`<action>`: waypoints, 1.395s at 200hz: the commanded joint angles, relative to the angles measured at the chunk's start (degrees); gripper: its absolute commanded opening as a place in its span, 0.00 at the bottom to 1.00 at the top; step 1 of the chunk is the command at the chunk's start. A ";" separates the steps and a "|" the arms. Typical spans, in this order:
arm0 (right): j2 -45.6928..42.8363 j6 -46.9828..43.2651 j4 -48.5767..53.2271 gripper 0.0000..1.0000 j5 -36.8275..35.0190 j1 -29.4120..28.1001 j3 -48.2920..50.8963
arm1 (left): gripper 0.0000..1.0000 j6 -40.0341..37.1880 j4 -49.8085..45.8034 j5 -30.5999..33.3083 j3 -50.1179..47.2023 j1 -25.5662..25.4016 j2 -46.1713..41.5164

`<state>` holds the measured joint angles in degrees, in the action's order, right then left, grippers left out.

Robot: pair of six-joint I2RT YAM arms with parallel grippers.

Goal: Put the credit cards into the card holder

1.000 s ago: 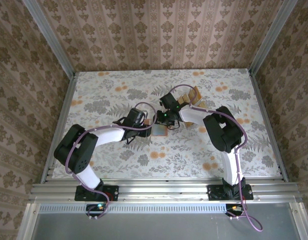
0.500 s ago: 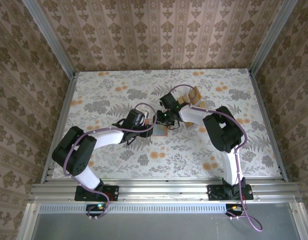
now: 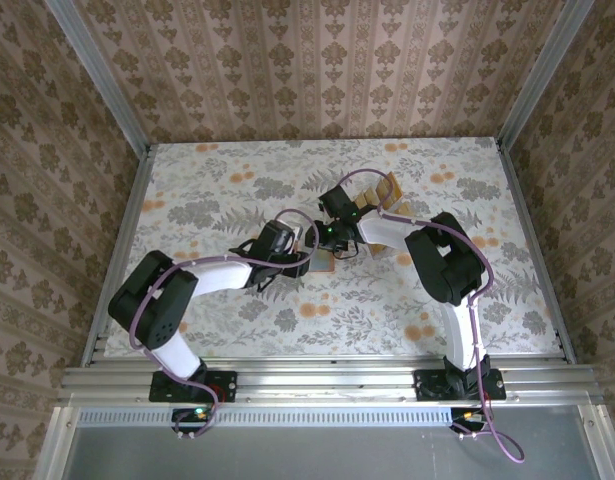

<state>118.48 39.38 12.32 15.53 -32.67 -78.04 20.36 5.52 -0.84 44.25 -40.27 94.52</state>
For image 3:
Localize pink leather card holder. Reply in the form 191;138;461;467
304;247;337;275

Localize group of wooden blocks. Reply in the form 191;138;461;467
349;169;423;261

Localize floral patterned table cover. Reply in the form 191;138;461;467
104;137;563;359

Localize left controller board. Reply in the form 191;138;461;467
170;405;214;435

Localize controller board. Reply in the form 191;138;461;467
170;405;214;435
449;407;489;435

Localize grey metal lower panel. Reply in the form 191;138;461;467
34;404;615;480

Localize right controller board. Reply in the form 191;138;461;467
449;407;489;435

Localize thin black right gripper cable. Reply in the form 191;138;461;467
331;239;361;260

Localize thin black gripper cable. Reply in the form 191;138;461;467
331;239;361;260
229;239;276;296

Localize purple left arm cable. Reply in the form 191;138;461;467
129;209;321;441

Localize thin black left gripper cable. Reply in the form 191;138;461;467
229;239;276;296

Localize aluminium front rail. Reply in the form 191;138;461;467
56;363;602;407

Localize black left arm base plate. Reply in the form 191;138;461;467
149;368;238;404

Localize slotted grey cable duct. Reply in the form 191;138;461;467
76;405;458;427

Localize aluminium table side rail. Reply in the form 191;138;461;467
80;143;156;369
495;137;579;365

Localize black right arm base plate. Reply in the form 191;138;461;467
414;367;507;401

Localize aluminium corner post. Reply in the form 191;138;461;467
496;0;596;151
44;0;153;156

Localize aluminium lower side rail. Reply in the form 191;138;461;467
34;405;83;480
576;403;615;480

